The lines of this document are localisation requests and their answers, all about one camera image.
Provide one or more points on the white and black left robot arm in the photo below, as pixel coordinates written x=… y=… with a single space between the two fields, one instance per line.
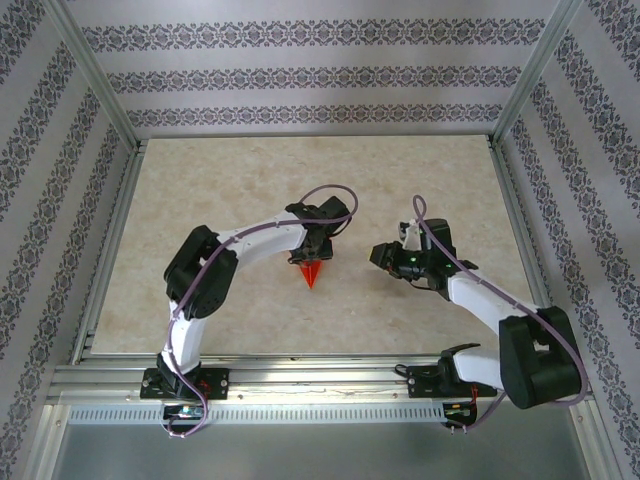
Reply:
x=200 y=280

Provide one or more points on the grey metal shelf panel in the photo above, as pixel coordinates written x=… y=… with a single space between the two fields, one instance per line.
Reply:
x=320 y=455

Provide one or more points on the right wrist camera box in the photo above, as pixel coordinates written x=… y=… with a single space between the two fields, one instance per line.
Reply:
x=411 y=237

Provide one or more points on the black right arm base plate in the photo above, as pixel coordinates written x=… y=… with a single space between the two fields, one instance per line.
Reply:
x=422 y=382

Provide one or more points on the small circuit board with LED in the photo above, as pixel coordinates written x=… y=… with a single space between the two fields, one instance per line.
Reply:
x=185 y=411
x=457 y=409

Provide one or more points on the long aluminium base rail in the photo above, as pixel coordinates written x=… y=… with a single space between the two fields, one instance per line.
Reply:
x=320 y=382

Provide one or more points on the aluminium corner post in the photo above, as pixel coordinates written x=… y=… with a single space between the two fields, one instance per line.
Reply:
x=532 y=75
x=96 y=75

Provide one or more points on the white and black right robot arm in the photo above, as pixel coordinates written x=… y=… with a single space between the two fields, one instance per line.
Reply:
x=540 y=360

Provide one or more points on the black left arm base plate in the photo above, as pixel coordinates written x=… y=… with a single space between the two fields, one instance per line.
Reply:
x=217 y=382

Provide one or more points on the short aluminium frame post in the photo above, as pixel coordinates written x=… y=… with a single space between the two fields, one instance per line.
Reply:
x=595 y=450
x=45 y=450

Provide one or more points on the orange paper sheet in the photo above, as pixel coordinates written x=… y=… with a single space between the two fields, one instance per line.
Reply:
x=312 y=275

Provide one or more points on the aluminium side rail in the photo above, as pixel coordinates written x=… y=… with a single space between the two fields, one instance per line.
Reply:
x=112 y=240
x=515 y=200

